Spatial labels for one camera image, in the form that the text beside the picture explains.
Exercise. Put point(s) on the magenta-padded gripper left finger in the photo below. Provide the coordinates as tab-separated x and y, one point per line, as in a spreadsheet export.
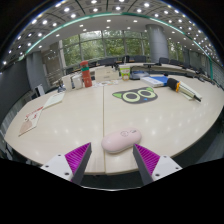
59	164

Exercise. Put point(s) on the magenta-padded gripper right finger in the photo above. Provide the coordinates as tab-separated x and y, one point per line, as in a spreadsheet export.
164	165

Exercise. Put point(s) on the pink computer mouse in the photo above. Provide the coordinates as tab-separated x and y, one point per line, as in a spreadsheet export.
120	140

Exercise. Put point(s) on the cat-shaped grey green mouse pad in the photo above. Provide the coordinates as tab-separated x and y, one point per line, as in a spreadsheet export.
135	96

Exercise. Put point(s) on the red and white leaflet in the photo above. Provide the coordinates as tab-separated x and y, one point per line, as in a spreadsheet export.
30	121

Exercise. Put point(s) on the pale white booklet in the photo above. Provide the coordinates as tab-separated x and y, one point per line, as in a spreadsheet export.
54	100

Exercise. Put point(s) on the white paper cup stack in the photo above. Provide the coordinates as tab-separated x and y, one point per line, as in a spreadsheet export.
66	83

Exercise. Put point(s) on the white lidded cup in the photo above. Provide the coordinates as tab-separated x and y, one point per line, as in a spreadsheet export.
77	82

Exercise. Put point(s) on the blue and white book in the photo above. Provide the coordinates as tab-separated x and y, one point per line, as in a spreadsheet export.
156	81

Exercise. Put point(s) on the grey conference microphone console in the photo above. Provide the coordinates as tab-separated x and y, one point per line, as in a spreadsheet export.
138	76

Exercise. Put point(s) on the red bottle with green band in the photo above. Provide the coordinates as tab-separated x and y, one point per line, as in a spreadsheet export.
86	75

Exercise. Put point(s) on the colourful sticker sheet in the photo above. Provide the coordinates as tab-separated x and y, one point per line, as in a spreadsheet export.
106	83

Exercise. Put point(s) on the beige cardboard box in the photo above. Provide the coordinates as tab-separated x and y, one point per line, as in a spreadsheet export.
106	74

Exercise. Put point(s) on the group of dark office chairs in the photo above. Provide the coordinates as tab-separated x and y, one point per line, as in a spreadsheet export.
140	59

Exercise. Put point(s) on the group of ceiling lights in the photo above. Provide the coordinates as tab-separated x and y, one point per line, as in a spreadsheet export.
108	20

